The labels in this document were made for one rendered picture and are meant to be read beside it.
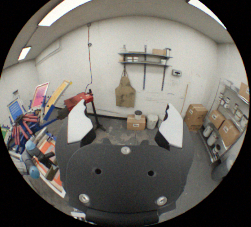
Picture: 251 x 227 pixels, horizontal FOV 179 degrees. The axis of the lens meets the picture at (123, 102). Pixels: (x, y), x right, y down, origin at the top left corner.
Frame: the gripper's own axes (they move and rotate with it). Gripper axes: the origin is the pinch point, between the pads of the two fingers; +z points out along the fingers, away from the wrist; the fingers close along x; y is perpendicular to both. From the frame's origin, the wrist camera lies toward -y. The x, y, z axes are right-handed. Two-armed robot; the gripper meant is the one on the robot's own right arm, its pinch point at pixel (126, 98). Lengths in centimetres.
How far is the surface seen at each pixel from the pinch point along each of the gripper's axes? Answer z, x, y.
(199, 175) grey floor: -31, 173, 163
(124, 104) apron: 180, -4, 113
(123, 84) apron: 181, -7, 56
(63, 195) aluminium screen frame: -37, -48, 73
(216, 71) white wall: 145, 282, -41
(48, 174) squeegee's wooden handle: -23, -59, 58
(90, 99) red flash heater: 121, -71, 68
